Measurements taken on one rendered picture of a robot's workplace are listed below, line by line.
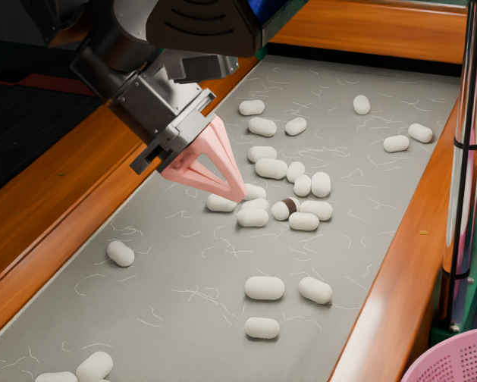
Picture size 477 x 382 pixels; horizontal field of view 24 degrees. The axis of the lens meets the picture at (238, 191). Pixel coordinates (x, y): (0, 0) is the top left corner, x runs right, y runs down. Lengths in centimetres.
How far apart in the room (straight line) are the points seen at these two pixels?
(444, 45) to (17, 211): 62
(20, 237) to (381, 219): 38
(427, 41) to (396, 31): 4
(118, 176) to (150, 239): 12
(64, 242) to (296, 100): 47
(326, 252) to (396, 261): 9
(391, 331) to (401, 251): 14
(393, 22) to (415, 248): 47
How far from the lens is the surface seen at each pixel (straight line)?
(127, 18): 97
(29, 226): 112
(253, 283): 102
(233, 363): 95
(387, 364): 92
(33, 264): 108
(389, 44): 149
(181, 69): 100
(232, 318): 101
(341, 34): 150
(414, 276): 103
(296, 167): 124
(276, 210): 116
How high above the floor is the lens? 130
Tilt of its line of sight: 27 degrees down
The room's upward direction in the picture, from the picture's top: straight up
